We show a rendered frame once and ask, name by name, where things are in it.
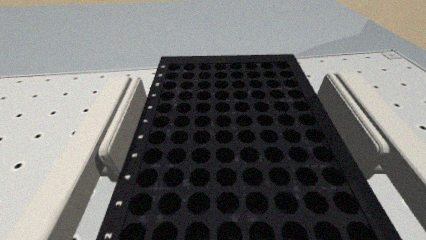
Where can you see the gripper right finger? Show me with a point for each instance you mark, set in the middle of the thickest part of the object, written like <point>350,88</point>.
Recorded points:
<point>377,138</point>

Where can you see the black well plate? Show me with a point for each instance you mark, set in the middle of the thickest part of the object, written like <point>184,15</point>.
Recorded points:
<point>203,119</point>

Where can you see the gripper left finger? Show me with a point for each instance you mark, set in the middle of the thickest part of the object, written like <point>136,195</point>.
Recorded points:
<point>97,149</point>

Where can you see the grey perforated base plate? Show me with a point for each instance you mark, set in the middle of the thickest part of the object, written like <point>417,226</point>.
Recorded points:
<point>39,114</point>

